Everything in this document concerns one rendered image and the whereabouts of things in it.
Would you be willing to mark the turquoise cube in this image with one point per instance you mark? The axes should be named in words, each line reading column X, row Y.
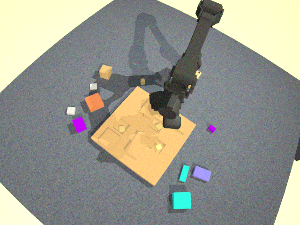
column 181, row 200

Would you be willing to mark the tan square board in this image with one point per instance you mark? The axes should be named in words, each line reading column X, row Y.
column 135, row 147

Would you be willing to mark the turquoise rectangular block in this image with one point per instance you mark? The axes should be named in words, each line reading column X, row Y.
column 184, row 173

